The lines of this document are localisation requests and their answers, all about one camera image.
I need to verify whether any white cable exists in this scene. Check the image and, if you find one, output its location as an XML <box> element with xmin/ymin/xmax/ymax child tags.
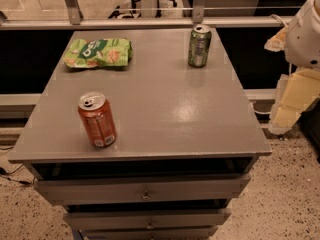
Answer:
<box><xmin>250</xmin><ymin>100</ymin><xmax>273</xmax><ymax>116</ymax></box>

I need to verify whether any green chip bag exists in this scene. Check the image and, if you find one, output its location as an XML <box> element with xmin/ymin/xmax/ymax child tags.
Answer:
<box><xmin>63</xmin><ymin>38</ymin><xmax>133</xmax><ymax>69</ymax></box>

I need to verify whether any black office chair base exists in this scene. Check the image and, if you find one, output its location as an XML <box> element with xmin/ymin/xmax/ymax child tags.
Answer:
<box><xmin>108</xmin><ymin>0</ymin><xmax>178</xmax><ymax>19</ymax></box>

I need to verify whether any middle grey drawer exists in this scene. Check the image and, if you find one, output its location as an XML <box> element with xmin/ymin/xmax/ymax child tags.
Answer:
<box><xmin>64</xmin><ymin>209</ymin><xmax>231</xmax><ymax>230</ymax></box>

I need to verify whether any grey metal railing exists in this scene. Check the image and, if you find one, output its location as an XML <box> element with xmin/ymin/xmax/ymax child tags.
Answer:
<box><xmin>0</xmin><ymin>0</ymin><xmax>292</xmax><ymax>30</ymax></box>

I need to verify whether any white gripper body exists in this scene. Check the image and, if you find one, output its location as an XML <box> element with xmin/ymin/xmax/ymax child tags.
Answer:
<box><xmin>285</xmin><ymin>0</ymin><xmax>320</xmax><ymax>68</ymax></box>

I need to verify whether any grey drawer cabinet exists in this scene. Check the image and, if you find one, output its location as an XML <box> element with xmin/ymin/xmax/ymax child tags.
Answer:
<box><xmin>7</xmin><ymin>28</ymin><xmax>273</xmax><ymax>240</ymax></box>

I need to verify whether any grey drawer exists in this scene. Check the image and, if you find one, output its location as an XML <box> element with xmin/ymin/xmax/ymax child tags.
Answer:
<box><xmin>64</xmin><ymin>209</ymin><xmax>231</xmax><ymax>230</ymax></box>
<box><xmin>35</xmin><ymin>173</ymin><xmax>251</xmax><ymax>206</ymax></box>
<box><xmin>84</xmin><ymin>227</ymin><xmax>217</xmax><ymax>240</ymax></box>

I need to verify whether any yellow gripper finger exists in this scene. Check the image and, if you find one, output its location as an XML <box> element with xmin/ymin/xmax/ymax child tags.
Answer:
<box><xmin>264</xmin><ymin>26</ymin><xmax>288</xmax><ymax>52</ymax></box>
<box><xmin>268</xmin><ymin>67</ymin><xmax>320</xmax><ymax>135</ymax></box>

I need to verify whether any bottom grey drawer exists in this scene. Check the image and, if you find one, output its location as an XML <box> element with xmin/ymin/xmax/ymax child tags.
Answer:
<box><xmin>84</xmin><ymin>227</ymin><xmax>217</xmax><ymax>240</ymax></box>

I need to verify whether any top grey drawer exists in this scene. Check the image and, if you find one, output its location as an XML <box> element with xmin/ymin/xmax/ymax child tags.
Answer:
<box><xmin>35</xmin><ymin>173</ymin><xmax>251</xmax><ymax>206</ymax></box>

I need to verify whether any black floor cable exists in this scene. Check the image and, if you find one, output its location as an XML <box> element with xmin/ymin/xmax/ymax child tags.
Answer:
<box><xmin>0</xmin><ymin>145</ymin><xmax>34</xmax><ymax>186</ymax></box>

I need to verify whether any orange soda can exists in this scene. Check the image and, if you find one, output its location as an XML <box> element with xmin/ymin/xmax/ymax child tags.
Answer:
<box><xmin>78</xmin><ymin>92</ymin><xmax>117</xmax><ymax>147</ymax></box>

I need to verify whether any green soda can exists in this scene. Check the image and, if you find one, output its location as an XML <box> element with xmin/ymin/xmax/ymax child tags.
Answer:
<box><xmin>188</xmin><ymin>24</ymin><xmax>212</xmax><ymax>67</ymax></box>

